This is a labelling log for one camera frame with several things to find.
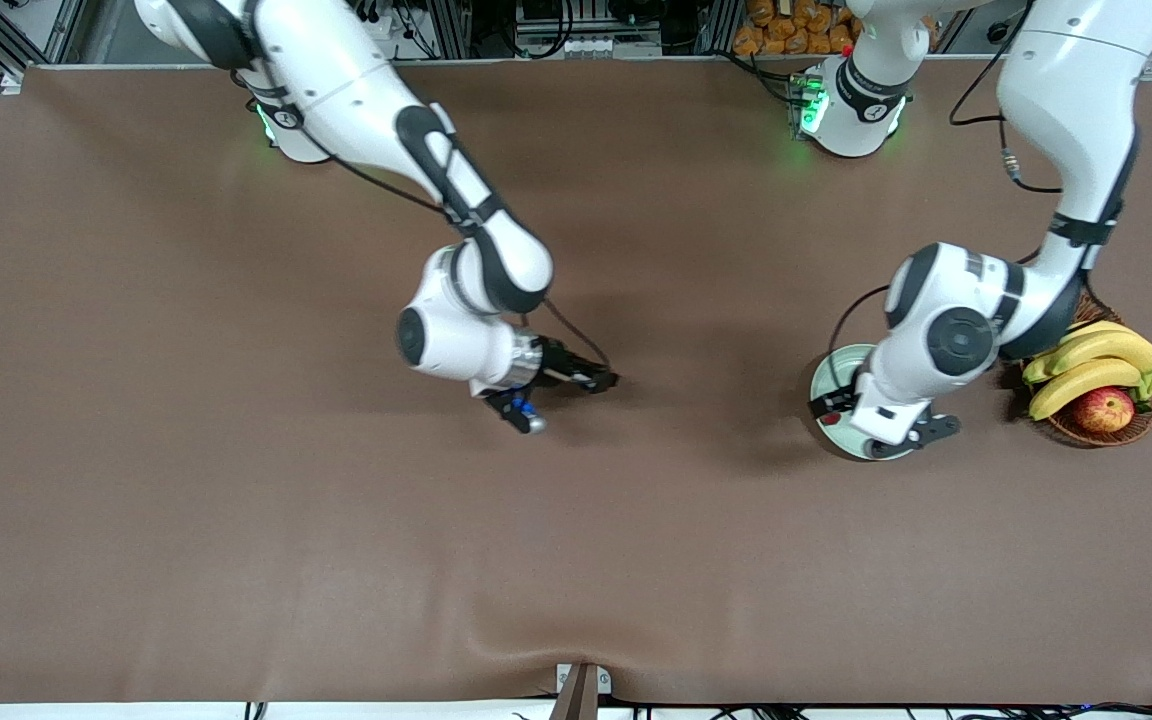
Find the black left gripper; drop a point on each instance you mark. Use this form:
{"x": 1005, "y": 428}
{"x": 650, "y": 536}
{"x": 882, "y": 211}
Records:
{"x": 829, "y": 404}

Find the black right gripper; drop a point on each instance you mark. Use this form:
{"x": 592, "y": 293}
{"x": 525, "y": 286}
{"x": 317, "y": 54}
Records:
{"x": 559, "y": 364}

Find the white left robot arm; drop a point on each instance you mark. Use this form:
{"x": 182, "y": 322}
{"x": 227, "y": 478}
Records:
{"x": 1066, "y": 100}

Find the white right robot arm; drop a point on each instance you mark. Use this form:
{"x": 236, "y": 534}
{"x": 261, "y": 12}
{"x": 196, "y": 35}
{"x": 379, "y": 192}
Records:
{"x": 356, "y": 90}

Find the mint green round plate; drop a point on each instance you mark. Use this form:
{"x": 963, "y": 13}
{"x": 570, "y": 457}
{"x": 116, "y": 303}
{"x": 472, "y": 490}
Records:
{"x": 831, "y": 375}

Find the green banana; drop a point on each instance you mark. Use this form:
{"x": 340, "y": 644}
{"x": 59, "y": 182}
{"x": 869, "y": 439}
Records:
{"x": 1036, "y": 372}

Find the large yellow banana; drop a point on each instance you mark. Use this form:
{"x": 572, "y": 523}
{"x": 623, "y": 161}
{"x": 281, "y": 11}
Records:
{"x": 1121, "y": 347}
{"x": 1076, "y": 382}

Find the red apple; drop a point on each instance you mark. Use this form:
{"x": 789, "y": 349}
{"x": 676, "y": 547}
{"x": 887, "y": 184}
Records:
{"x": 1104, "y": 410}

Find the small yellow banana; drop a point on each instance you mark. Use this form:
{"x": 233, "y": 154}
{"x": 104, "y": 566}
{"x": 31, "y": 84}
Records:
{"x": 1101, "y": 327}

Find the brown wicker basket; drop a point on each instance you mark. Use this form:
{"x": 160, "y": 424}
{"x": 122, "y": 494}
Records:
{"x": 1136, "y": 430}

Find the white terminal strip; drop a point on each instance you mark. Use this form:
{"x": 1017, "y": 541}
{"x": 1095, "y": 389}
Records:
{"x": 611, "y": 47}

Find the orange bread rolls pile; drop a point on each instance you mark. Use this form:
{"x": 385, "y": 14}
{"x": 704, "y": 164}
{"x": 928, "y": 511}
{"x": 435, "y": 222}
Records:
{"x": 786, "y": 30}

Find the white power strip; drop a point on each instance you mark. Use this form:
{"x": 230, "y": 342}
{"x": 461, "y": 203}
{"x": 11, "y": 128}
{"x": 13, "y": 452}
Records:
{"x": 384, "y": 25}

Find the metal table edge bracket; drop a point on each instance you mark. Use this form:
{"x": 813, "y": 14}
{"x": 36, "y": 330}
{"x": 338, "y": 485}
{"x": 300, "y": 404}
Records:
{"x": 581, "y": 690}

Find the aluminium frame post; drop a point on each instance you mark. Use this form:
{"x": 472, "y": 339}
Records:
{"x": 721, "y": 25}
{"x": 451, "y": 28}

